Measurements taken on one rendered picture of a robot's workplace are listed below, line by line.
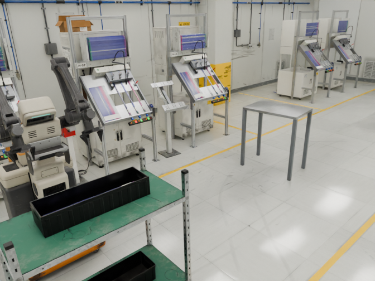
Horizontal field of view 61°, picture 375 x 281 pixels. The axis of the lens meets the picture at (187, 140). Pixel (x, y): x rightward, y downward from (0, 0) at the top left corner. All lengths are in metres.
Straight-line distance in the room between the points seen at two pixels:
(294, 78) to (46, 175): 6.23
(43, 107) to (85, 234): 1.04
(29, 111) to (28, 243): 0.96
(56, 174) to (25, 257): 1.08
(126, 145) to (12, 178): 2.08
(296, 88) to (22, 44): 5.55
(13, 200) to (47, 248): 1.29
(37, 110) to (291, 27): 6.29
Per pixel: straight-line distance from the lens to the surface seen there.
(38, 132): 2.40
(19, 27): 5.46
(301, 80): 7.65
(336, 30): 8.95
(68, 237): 1.60
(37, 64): 5.54
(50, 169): 2.51
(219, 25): 6.91
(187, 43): 5.01
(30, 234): 1.70
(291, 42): 7.72
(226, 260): 2.80
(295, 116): 3.74
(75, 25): 4.46
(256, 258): 2.84
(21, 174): 2.75
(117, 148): 4.40
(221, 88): 5.09
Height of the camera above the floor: 1.88
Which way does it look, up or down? 22 degrees down
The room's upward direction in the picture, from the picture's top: 2 degrees counter-clockwise
